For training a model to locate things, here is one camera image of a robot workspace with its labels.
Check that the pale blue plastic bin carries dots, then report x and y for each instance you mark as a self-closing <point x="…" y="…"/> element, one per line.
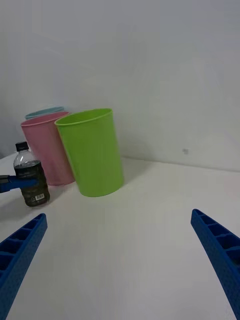
<point x="42" y="112"/>

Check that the clear bottle with dark label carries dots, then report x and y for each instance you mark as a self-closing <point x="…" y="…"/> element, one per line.
<point x="35" y="197"/>

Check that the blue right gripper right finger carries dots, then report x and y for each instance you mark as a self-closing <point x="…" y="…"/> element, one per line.
<point x="222" y="252"/>

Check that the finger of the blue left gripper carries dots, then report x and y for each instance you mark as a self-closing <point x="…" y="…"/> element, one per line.
<point x="20" y="183"/>

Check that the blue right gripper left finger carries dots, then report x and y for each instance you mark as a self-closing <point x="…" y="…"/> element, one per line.
<point x="22" y="247"/>

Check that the green plastic bin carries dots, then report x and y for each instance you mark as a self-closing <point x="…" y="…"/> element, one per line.
<point x="95" y="155"/>

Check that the pink plastic bin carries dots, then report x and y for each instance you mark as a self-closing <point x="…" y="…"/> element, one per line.
<point x="47" y="150"/>

